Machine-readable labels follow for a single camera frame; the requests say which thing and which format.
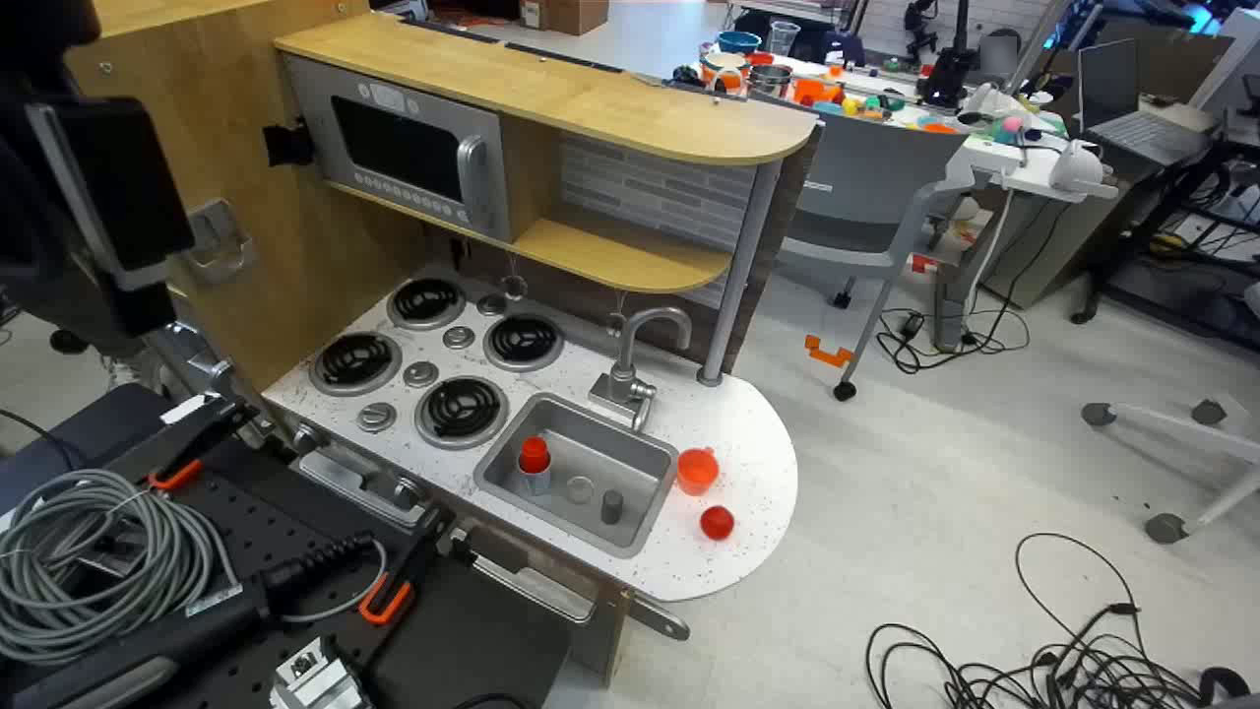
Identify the grey metal latch plate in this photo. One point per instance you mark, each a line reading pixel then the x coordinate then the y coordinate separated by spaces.
pixel 219 241

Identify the silver toy faucet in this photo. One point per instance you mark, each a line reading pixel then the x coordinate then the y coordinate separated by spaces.
pixel 626 389

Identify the silver metal connector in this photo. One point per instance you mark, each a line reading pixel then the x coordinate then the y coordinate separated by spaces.
pixel 313 674

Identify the silver stove knob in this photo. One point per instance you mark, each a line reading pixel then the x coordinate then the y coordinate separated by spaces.
pixel 377 414
pixel 458 337
pixel 419 377

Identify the cardboard box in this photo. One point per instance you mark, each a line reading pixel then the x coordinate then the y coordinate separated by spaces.
pixel 573 12

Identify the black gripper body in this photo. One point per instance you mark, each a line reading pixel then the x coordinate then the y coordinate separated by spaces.
pixel 122 183

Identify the grey office chair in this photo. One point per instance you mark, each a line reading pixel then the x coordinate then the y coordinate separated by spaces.
pixel 868 170

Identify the orange black bar clamp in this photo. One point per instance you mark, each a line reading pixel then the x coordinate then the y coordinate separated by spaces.
pixel 384 605
pixel 179 476

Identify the orange plastic piece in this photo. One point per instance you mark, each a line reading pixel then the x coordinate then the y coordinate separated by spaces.
pixel 827 355

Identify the small red ball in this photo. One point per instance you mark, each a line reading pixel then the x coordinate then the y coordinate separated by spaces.
pixel 717 523

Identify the silver toy microwave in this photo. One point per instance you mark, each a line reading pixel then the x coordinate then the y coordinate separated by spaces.
pixel 394 145

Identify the black shelf rack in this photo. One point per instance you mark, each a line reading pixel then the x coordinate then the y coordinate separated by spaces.
pixel 1184 249

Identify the black bracket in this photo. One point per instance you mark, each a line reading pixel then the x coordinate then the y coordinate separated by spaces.
pixel 284 145

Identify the wooden toy kitchen unit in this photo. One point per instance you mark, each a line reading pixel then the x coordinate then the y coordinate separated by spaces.
pixel 633 112

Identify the white cluttered table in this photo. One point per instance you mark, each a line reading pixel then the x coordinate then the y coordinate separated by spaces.
pixel 1036 179

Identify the orange plastic cup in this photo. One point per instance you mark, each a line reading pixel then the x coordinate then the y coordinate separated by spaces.
pixel 699 469

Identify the black toy stove burner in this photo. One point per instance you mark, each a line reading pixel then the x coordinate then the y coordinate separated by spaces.
pixel 427 303
pixel 357 362
pixel 461 413
pixel 525 341

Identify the small grey cylinder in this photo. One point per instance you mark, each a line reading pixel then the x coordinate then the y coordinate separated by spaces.
pixel 612 505

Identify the grey toy sink basin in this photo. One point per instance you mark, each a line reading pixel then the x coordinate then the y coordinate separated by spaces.
pixel 591 448

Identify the grey laptop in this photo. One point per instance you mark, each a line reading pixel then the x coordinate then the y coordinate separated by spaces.
pixel 1109 82

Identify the white stand base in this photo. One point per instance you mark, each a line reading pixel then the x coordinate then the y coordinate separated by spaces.
pixel 1184 426

